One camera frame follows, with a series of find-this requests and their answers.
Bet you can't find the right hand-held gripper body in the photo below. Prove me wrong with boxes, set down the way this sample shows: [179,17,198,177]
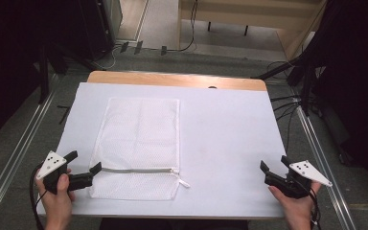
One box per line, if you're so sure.
[263,159,334,200]

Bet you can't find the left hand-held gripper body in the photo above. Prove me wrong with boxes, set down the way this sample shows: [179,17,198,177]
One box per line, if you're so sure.
[36,150,94,196]

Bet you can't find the white mesh laundry bag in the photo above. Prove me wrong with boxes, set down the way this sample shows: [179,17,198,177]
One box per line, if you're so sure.
[88,97,192,202]

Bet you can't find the person's right hand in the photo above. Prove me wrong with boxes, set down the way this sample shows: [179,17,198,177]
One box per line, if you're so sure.
[267,181,322,222]

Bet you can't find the person's left hand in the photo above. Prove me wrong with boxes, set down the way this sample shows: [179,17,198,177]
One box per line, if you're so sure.
[34,172,77,225]

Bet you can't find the white table mat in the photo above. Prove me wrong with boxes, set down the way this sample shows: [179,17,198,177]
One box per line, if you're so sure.
[35,81,288,220]

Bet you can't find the black curtain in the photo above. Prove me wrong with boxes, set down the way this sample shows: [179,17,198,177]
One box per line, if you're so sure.
[0,0,87,150]
[300,0,368,199]

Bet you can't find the wooden table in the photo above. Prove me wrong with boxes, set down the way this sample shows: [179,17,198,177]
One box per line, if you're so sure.
[86,70,268,92]

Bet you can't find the dark cabinet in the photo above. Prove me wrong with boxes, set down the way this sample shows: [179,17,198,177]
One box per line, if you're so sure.
[78,0,124,60]

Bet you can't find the light wooden bench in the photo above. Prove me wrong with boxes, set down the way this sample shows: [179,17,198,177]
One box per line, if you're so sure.
[176,0,329,61]

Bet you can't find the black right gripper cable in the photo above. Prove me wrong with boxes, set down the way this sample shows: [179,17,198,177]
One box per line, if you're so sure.
[308,186,323,230]

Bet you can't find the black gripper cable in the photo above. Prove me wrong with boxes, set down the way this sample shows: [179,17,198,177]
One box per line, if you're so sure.
[29,162,50,230]
[308,186,323,230]

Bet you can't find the aluminium floor rail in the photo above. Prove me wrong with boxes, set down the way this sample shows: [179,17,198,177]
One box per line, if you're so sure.
[295,104,358,230]
[0,72,60,225]

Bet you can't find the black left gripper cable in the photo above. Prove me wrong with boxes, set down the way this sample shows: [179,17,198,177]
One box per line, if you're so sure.
[29,162,50,230]

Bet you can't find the black floor cables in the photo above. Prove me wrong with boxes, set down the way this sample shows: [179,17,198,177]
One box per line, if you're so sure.
[268,60,303,152]

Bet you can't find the white floor cable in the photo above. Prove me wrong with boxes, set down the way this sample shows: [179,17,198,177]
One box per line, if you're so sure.
[91,43,124,71]

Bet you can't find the black hanging cable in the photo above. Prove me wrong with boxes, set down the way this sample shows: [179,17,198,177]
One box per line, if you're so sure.
[166,0,199,54]

